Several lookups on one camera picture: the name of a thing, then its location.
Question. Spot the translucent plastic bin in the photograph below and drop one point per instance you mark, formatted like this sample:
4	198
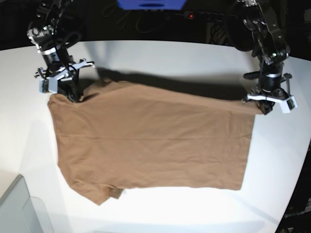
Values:
22	213

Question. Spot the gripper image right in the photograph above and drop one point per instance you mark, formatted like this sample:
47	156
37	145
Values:
270	89

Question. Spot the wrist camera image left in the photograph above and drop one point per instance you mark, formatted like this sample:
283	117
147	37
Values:
44	86

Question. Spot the blue box at top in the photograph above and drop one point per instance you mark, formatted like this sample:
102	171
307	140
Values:
151	4

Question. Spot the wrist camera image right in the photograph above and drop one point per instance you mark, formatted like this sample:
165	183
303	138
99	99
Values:
289	104

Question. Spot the black power strip red light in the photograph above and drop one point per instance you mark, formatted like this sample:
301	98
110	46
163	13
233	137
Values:
204	16

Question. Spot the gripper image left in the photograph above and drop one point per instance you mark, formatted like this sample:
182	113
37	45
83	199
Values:
62	72

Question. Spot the brown t-shirt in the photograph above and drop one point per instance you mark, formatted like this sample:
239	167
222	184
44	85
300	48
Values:
127	135

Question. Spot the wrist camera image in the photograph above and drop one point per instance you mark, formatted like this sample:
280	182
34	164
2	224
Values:
44	86
289	104

